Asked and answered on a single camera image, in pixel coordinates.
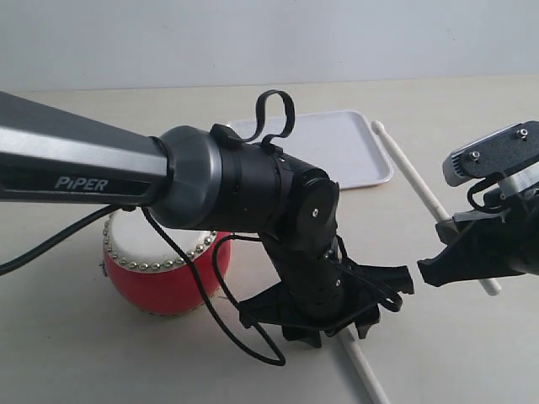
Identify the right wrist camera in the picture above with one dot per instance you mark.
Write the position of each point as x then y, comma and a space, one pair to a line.
498, 154

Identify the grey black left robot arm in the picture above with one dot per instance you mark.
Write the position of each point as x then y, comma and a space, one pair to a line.
215, 180

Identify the white rectangular tray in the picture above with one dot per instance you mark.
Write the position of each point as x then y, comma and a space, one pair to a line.
341, 143

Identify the red small drum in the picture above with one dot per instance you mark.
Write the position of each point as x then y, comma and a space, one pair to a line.
149, 274

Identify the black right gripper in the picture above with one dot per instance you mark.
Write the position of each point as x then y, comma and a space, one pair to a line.
481, 245

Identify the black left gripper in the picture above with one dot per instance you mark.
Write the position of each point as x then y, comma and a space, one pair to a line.
311, 290

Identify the white drumstick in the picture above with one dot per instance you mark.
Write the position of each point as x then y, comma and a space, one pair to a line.
491, 286
362, 367

